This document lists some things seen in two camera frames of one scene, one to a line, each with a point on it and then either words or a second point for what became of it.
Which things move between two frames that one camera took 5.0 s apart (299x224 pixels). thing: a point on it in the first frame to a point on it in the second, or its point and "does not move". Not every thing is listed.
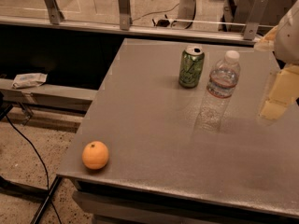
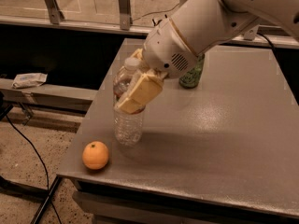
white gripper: [288, 39] to [167, 49]
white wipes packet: [29, 79] does not move
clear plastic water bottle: [221, 86] to [128, 126]
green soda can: [192, 65] does not move
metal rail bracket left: [55, 15] does not move
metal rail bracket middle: [123, 3] does not move
